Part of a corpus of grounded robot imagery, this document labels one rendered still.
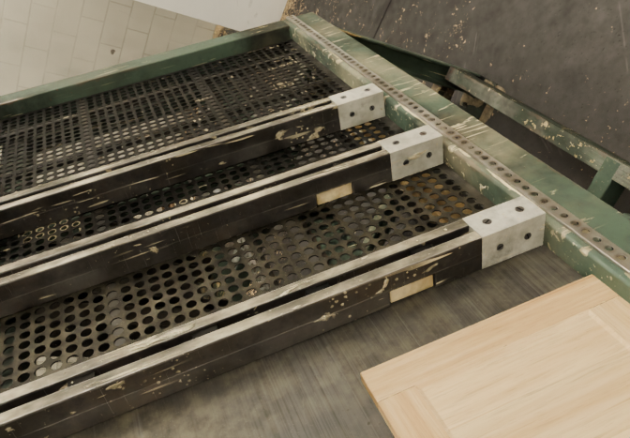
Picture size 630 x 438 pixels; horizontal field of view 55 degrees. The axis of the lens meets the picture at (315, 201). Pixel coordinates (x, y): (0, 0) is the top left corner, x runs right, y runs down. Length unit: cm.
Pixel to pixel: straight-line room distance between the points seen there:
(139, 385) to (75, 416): 10
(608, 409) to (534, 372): 10
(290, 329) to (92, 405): 30
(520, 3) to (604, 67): 52
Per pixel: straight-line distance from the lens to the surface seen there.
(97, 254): 118
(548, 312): 98
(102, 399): 95
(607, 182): 194
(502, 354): 92
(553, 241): 110
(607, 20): 233
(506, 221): 105
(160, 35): 605
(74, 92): 210
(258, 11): 461
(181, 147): 144
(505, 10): 268
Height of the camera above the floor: 174
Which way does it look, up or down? 29 degrees down
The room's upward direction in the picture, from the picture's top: 81 degrees counter-clockwise
